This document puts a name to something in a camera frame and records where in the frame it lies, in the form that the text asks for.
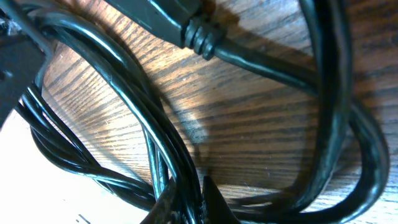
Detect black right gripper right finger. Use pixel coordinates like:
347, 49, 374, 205
203, 175, 241, 224

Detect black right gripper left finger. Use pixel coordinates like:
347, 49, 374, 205
140, 179, 179, 224

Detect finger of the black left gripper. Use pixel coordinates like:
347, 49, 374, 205
1, 17, 45, 123

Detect black cable bundle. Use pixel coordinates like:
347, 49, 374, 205
0, 0, 391, 224

